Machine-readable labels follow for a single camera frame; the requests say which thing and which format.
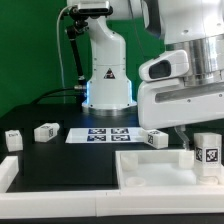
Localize white fence wall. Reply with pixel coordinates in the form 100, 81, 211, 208
0, 156, 19, 193
0, 186, 224, 219

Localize white fence left wall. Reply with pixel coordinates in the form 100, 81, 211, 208
0, 156, 19, 193

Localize grey cable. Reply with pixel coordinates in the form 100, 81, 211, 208
55, 4, 75, 105

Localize marker sheet with tags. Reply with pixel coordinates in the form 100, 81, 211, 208
66, 127, 144, 144

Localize white fence front wall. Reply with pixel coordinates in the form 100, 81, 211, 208
0, 186, 224, 219

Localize black cables on table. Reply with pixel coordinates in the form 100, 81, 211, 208
30, 85, 88, 106

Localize white square table top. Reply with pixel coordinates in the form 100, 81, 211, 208
115, 149, 224, 196

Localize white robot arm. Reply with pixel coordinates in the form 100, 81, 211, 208
67, 0, 224, 130

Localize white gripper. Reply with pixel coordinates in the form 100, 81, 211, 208
137, 78, 224, 150

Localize black camera stand pole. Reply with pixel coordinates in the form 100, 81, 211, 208
66, 8, 86, 85

